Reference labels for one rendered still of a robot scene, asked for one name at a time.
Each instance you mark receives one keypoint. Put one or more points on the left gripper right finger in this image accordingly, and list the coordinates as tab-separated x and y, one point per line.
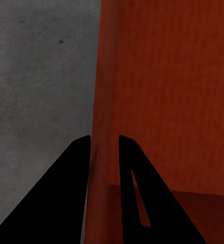
169	222

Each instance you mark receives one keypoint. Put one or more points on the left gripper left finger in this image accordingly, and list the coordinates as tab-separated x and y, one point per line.
52	212

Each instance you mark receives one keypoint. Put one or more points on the storage box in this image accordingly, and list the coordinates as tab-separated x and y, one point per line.
159	82

